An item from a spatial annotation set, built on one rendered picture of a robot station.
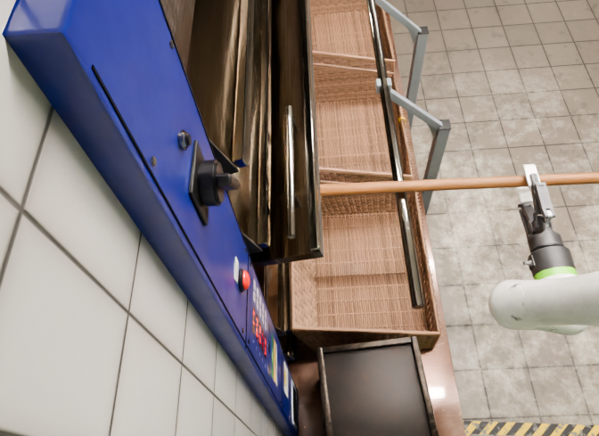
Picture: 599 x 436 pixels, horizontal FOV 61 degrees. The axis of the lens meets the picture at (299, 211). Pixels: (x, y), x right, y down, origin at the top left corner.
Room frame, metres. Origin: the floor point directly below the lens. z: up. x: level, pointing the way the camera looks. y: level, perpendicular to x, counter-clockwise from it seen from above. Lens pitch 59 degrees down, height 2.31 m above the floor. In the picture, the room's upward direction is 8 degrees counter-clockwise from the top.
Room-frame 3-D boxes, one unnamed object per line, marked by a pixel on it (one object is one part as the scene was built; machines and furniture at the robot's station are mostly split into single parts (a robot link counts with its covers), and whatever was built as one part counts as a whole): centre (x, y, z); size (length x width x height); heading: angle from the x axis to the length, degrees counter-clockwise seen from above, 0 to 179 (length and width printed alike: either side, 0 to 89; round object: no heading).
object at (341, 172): (1.33, -0.23, 0.72); 0.56 x 0.49 x 0.28; 175
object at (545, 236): (0.52, -0.58, 1.19); 0.09 x 0.07 x 0.08; 174
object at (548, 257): (0.45, -0.57, 1.19); 0.12 x 0.06 x 0.09; 84
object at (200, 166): (0.29, 0.08, 1.92); 0.06 x 0.04 x 0.11; 175
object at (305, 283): (0.74, -0.18, 0.72); 0.56 x 0.49 x 0.28; 175
